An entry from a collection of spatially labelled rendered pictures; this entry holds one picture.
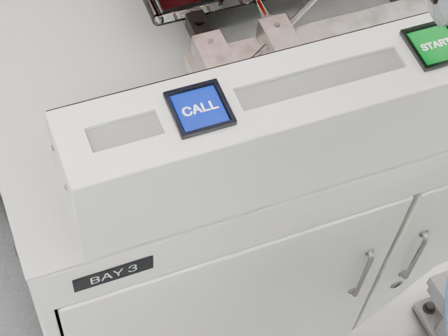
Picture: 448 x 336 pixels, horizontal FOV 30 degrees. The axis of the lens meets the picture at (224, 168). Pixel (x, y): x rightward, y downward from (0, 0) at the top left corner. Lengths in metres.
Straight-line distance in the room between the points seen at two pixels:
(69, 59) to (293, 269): 0.39
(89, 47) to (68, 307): 0.32
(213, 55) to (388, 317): 0.33
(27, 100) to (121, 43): 0.14
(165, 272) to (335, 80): 0.29
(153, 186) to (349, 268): 0.45
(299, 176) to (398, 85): 0.14
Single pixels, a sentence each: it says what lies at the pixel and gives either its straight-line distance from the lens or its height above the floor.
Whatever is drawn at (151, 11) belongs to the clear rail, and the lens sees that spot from 0.97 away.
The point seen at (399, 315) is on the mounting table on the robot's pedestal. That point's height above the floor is 0.82.
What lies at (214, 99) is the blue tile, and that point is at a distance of 0.81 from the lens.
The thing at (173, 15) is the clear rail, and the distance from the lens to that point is 0.97.
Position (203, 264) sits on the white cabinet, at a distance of 0.98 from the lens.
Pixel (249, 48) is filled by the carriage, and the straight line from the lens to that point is 0.97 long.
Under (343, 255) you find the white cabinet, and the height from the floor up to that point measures 0.62.
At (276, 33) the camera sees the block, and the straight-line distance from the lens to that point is 0.95.
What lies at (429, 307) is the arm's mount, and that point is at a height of 0.84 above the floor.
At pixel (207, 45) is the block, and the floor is 0.91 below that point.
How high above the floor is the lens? 1.60
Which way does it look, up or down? 56 degrees down
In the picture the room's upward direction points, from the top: 6 degrees clockwise
